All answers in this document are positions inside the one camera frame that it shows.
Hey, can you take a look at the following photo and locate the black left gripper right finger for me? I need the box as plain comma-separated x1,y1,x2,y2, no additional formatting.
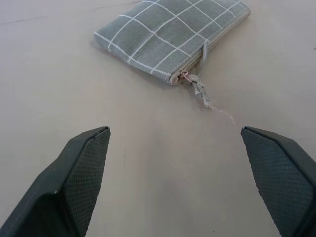
240,126,316,237

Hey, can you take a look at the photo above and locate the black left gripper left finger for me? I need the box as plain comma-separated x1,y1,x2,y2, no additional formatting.
0,126,111,237

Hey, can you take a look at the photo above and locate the grey checked fabric pouch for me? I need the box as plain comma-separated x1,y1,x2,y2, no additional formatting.
93,0,252,125

